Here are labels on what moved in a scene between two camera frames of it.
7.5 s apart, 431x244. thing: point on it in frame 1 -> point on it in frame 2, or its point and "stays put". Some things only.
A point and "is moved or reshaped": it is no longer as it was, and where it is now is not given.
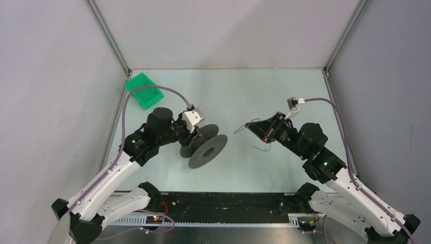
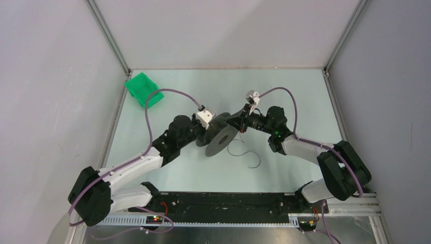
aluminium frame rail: (108, 36) stays put
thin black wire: (244, 125) is moved or reshaped
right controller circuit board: (307, 225) stays put
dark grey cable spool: (205, 147) -> (219, 135)
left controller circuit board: (154, 219) stays put
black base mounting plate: (228, 207) stays put
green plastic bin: (146, 96) stays put
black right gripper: (263, 128) -> (237, 121)
